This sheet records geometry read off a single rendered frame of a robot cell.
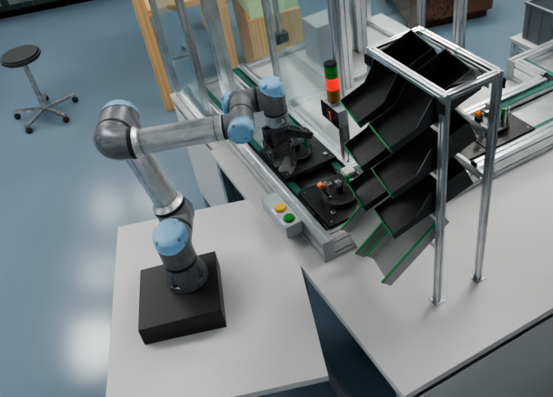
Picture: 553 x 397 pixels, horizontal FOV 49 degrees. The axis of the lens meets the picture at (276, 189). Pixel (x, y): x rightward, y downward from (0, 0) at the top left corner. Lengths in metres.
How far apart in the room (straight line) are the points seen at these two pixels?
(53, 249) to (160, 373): 2.11
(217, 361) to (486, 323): 0.87
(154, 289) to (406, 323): 0.87
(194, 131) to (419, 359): 0.97
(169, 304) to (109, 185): 2.32
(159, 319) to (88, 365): 1.28
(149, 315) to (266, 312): 0.39
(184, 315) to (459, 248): 0.99
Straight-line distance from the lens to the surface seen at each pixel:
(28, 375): 3.46
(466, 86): 1.60
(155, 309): 2.13
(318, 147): 2.58
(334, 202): 2.27
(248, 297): 2.17
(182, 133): 1.76
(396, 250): 2.00
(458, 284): 2.16
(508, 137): 2.61
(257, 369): 1.99
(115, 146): 1.81
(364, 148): 1.88
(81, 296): 3.66
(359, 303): 2.10
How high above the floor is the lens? 2.50
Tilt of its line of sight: 40 degrees down
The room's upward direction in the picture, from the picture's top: 11 degrees counter-clockwise
